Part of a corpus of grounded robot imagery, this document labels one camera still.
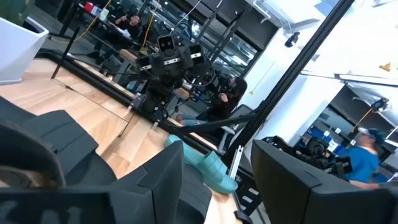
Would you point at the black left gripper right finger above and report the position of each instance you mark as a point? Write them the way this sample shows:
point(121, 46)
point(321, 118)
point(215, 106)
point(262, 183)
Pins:
point(286, 186)

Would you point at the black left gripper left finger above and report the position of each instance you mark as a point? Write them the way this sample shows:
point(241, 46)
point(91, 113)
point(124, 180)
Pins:
point(164, 186)

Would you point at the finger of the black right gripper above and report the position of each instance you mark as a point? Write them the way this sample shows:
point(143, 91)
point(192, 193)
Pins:
point(144, 64)
point(196, 54)

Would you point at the black slide sandal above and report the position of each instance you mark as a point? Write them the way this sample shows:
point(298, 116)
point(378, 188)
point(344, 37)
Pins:
point(62, 137)
point(196, 193)

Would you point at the teal slide sandal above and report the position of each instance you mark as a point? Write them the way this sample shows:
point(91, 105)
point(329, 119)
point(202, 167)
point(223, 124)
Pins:
point(211, 168)

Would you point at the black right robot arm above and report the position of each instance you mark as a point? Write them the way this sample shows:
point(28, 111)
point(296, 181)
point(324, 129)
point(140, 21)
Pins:
point(158, 93)

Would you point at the round wooden stool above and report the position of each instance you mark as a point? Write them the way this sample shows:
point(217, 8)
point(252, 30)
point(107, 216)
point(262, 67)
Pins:
point(128, 55)

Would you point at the person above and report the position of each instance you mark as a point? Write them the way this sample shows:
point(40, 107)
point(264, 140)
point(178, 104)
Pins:
point(132, 28)
point(227, 105)

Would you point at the silver aluminium extrusion piece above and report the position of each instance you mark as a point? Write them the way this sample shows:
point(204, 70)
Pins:
point(235, 161)

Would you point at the white cup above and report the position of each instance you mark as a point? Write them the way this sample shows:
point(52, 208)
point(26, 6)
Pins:
point(104, 14)

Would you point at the grey office chair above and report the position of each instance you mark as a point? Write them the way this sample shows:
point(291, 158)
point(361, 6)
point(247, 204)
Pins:
point(239, 112)

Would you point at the red box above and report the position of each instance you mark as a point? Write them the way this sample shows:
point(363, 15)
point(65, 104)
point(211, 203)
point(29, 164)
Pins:
point(89, 7)

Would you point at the dark green object on floor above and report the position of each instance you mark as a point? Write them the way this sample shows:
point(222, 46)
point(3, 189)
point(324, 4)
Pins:
point(363, 165)

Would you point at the black background desk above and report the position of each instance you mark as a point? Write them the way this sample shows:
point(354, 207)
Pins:
point(67, 18)

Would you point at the white faceted plant pot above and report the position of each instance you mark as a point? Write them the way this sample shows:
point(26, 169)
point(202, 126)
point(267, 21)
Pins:
point(18, 53)

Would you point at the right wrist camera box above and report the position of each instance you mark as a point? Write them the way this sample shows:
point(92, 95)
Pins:
point(165, 43)

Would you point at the wooden shoe shelf black frame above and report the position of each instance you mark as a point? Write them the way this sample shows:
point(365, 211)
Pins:
point(77, 105)

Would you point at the black wall-mounted camera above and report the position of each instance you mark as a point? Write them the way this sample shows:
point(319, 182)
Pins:
point(292, 39)

